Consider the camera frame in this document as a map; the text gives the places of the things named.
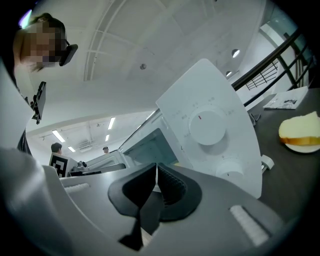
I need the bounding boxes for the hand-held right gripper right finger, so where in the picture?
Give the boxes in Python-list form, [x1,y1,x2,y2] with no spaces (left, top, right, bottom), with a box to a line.
[146,162,285,256]

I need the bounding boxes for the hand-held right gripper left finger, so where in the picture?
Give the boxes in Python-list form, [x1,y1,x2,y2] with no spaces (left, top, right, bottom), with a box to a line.
[59,162,157,256]

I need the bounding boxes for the white microwave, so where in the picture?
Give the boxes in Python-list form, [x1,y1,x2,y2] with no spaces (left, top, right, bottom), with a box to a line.
[84,58,263,200]

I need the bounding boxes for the white printed paper sheet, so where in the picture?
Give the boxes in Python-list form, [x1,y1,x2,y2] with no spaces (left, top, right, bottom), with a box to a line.
[262,86,310,110]

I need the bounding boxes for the white round plate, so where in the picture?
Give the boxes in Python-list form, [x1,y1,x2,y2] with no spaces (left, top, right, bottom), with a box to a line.
[282,139,320,154]

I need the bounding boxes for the person's face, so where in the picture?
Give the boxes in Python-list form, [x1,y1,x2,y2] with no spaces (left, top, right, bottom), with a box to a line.
[13,13,67,73]

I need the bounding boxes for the dark grey table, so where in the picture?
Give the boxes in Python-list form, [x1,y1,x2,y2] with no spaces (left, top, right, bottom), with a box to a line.
[246,87,320,221]

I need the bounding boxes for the person's black and white top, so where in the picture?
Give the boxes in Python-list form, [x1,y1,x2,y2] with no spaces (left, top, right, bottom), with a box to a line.
[0,57,33,156]

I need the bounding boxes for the white plug cable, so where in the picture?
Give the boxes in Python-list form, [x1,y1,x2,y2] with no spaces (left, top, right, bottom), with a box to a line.
[261,154,275,172]

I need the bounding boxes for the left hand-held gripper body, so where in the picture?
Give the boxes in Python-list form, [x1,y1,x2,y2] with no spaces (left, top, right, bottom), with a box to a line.
[48,152,103,179]

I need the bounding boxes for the black mounted phone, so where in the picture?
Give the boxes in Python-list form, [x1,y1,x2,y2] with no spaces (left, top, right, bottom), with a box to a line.
[30,81,47,125]

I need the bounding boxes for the black head-worn camera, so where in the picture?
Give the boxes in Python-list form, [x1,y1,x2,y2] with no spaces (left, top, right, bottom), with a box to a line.
[59,43,79,67]

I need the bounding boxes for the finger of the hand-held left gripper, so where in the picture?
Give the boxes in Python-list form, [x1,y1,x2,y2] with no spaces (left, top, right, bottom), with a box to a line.
[87,163,127,174]

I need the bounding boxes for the bread slice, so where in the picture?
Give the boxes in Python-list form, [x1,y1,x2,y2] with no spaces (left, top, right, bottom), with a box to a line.
[278,111,320,146]

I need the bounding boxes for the black metal railing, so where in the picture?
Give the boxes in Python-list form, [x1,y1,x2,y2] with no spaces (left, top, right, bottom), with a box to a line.
[231,28,316,107]

